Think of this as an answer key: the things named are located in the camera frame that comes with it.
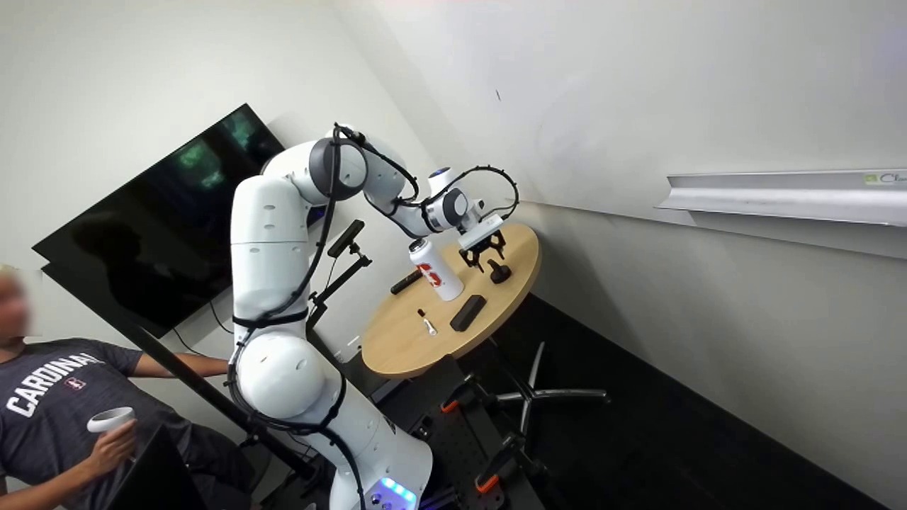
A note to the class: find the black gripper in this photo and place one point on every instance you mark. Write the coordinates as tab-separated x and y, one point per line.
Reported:
484	238

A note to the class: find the white bottle with black cap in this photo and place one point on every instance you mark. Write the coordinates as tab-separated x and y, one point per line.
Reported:
441	273

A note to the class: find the person right forearm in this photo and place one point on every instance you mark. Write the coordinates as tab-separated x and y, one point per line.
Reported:
46	491

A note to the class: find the person left forearm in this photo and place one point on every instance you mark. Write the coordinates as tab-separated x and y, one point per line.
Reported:
179	364

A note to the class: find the person right hand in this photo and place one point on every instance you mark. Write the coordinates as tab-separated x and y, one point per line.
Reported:
108	449

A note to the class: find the small black tabletop device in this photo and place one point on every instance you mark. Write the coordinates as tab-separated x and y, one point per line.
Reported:
500	274

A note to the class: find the black whiteboard eraser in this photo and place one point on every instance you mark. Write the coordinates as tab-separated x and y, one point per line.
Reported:
470	313

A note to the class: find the round wooden table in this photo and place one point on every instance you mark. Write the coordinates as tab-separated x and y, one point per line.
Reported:
406	344

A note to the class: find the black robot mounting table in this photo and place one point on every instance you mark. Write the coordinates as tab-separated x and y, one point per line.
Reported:
454	454

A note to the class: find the whiteboard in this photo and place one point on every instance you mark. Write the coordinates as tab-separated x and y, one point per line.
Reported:
662	93

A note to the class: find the metal whiteboard tray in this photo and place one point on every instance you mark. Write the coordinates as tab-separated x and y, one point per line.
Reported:
784	198

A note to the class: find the large black monitor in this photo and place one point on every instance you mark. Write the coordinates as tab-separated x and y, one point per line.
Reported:
144	226

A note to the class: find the person in grey Cardinal shirt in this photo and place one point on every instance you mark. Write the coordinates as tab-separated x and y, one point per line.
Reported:
46	398

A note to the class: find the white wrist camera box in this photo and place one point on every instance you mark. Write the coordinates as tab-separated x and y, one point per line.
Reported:
480	226

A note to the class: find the black camera on stand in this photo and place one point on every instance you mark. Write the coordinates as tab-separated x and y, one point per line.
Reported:
345	238

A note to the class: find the silver star pedestal base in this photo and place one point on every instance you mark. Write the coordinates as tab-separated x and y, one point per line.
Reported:
531	392

